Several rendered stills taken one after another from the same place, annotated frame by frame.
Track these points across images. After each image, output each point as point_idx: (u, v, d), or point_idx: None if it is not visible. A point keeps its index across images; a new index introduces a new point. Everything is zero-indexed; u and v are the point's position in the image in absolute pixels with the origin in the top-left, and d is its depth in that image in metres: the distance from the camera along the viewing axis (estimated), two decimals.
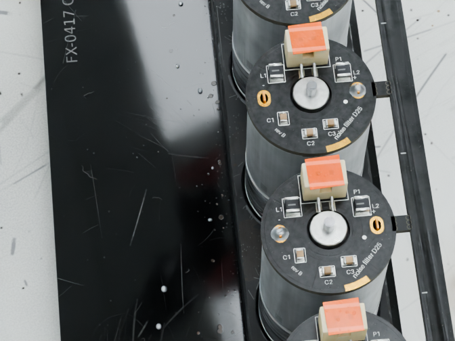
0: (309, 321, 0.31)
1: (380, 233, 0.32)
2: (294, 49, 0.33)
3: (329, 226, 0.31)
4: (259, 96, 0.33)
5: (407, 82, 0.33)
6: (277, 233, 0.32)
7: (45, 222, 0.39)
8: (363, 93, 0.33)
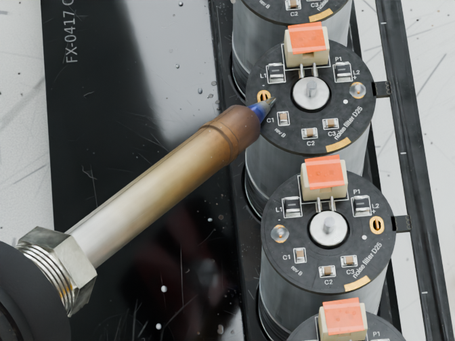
0: (309, 321, 0.31)
1: (380, 233, 0.32)
2: (294, 49, 0.33)
3: (329, 226, 0.31)
4: (259, 96, 0.33)
5: (407, 82, 0.33)
6: (277, 233, 0.32)
7: (45, 222, 0.39)
8: (363, 93, 0.33)
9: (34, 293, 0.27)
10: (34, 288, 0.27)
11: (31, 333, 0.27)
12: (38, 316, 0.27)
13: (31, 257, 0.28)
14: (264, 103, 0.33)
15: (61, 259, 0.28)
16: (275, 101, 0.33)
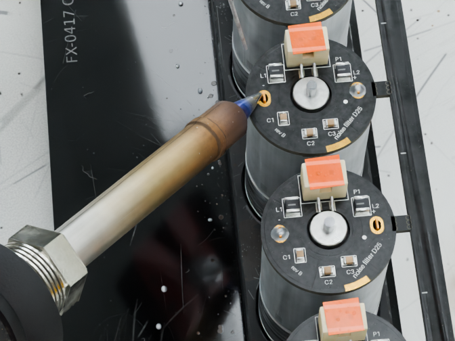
0: (309, 321, 0.31)
1: (380, 233, 0.32)
2: (294, 49, 0.33)
3: (329, 226, 0.31)
4: None
5: (407, 82, 0.33)
6: (277, 233, 0.32)
7: (45, 222, 0.39)
8: (363, 93, 0.33)
9: (26, 292, 0.27)
10: (26, 287, 0.27)
11: (24, 331, 0.27)
12: (30, 314, 0.27)
13: (22, 256, 0.28)
14: (250, 98, 0.33)
15: (52, 257, 0.28)
16: (262, 96, 0.33)
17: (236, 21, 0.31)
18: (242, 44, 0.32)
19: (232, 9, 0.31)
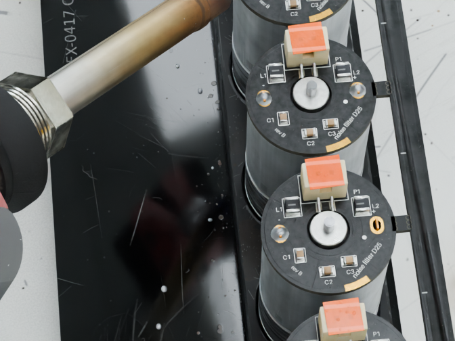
0: (309, 321, 0.31)
1: (380, 233, 0.32)
2: (294, 49, 0.33)
3: (329, 226, 0.31)
4: (259, 96, 0.33)
5: (407, 82, 0.33)
6: (277, 233, 0.32)
7: (45, 222, 0.39)
8: (363, 93, 0.33)
9: (13, 124, 0.28)
10: (13, 120, 0.28)
11: (9, 163, 0.28)
12: (17, 147, 0.28)
13: None
14: None
15: (38, 99, 0.29)
16: None
17: None
18: None
19: None
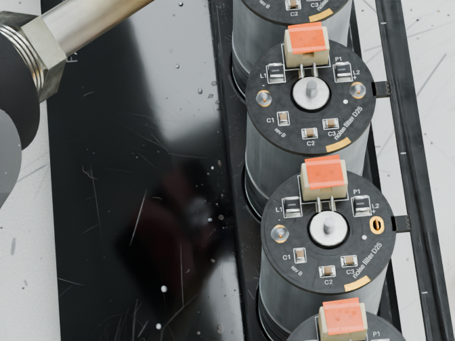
0: (309, 321, 0.31)
1: (380, 233, 0.32)
2: (294, 49, 0.33)
3: (329, 226, 0.31)
4: (259, 96, 0.33)
5: (407, 82, 0.33)
6: (277, 233, 0.32)
7: (45, 222, 0.39)
8: (363, 93, 0.33)
9: (2, 62, 0.26)
10: (2, 57, 0.26)
11: None
12: (6, 86, 0.26)
13: None
14: None
15: (30, 38, 0.27)
16: None
17: None
18: None
19: None
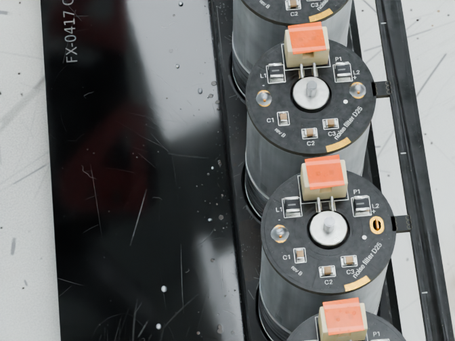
0: (309, 321, 0.31)
1: (380, 233, 0.32)
2: (294, 49, 0.33)
3: (329, 226, 0.31)
4: (259, 96, 0.33)
5: (407, 82, 0.33)
6: (277, 233, 0.32)
7: (45, 222, 0.39)
8: (363, 93, 0.33)
9: None
10: None
11: None
12: None
13: None
14: None
15: None
16: None
17: None
18: None
19: None
